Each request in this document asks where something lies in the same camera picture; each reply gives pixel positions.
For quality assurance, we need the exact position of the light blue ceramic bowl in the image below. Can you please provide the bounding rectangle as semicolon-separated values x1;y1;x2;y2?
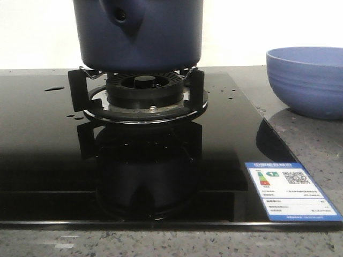
266;47;342;120

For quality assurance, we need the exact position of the black glass gas cooktop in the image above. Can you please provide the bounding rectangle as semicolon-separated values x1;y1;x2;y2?
1;73;342;231

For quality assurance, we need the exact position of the black metal pot support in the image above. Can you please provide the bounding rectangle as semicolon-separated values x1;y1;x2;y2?
68;67;208;124

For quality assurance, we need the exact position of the blue energy label sticker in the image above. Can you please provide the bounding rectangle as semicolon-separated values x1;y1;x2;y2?
245;162;342;222

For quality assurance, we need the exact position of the black gas burner head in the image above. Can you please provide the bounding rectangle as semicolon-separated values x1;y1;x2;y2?
106;72;183;109

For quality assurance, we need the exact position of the dark blue cooking pot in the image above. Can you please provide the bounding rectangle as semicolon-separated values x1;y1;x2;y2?
73;0;203;73

